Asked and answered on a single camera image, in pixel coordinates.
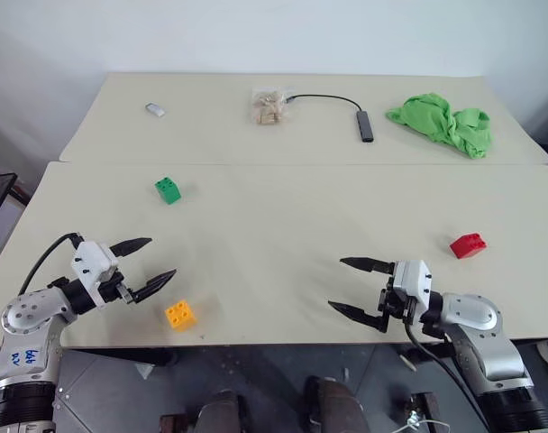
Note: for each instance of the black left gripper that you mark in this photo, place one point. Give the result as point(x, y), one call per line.
point(113, 291)

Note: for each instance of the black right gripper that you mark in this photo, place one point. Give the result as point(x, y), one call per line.
point(393, 302)

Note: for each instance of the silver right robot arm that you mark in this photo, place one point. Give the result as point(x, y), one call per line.
point(483, 334)

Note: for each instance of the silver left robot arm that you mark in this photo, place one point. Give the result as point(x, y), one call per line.
point(28, 315)

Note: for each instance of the yellow toy brick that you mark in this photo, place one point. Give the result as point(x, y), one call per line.
point(180, 316)

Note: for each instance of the green toy brick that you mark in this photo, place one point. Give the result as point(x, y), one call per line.
point(168, 190)

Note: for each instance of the small white paper scrap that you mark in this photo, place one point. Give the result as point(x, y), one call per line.
point(144, 371)

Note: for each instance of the red toy brick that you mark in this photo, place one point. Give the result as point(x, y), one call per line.
point(468, 245)

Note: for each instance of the small silver metal piece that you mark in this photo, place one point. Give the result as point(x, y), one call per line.
point(154, 109)

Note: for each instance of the dark grey USB hub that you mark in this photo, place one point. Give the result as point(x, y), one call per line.
point(365, 126)

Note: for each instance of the crumpled green cloth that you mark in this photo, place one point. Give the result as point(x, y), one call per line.
point(441, 119)

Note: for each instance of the clear bag of wooden pieces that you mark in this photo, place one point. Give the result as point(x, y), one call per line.
point(269, 107)

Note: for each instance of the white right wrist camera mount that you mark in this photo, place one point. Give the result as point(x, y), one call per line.
point(413, 282)

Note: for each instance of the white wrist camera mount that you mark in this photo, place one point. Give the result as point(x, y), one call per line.
point(413, 282)
point(91, 264)

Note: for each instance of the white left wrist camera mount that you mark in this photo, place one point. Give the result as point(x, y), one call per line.
point(91, 264)

